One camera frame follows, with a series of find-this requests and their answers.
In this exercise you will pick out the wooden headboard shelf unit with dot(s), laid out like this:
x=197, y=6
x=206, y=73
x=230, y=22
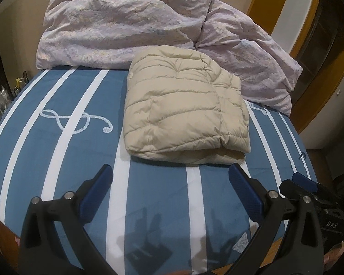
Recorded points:
x=312, y=32

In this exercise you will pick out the blue white striped bedsheet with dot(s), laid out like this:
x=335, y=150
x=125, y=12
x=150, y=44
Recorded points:
x=156, y=218

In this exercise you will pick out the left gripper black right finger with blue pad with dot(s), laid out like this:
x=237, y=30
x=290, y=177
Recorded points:
x=288, y=239

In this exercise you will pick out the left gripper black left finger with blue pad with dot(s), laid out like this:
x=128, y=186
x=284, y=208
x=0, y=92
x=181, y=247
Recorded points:
x=53, y=238

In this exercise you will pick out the beige quilted puffer jacket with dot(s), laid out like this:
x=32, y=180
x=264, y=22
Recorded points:
x=181, y=106

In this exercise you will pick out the lilac floral duvet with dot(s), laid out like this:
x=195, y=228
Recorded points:
x=110, y=33

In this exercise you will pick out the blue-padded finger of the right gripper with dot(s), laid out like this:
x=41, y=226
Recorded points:
x=305, y=183

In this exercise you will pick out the cluttered bedside table items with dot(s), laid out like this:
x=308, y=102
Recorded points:
x=5, y=99

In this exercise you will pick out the person's right hand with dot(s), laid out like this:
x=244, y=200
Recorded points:
x=331, y=257

